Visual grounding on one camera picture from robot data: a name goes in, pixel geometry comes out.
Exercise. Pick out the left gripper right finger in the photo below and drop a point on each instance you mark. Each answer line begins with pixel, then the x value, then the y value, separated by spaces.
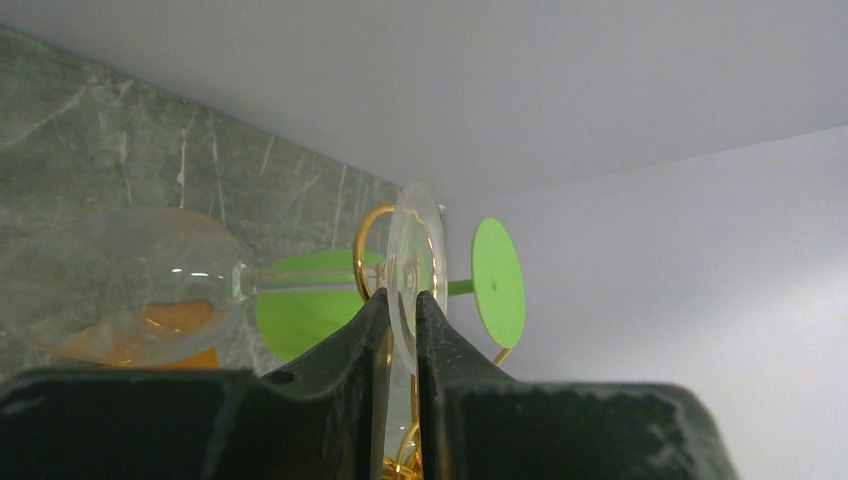
pixel 478 422

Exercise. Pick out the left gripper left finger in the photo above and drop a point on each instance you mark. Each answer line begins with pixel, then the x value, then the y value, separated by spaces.
pixel 318 417

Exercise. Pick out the green plastic wine glass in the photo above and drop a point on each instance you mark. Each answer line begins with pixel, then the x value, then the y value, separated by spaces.
pixel 314 294

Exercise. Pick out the clear glass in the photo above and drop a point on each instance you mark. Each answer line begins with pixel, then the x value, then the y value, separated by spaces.
pixel 104 266

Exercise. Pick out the gold wire wine glass rack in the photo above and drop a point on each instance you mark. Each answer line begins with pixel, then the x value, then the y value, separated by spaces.
pixel 397 247

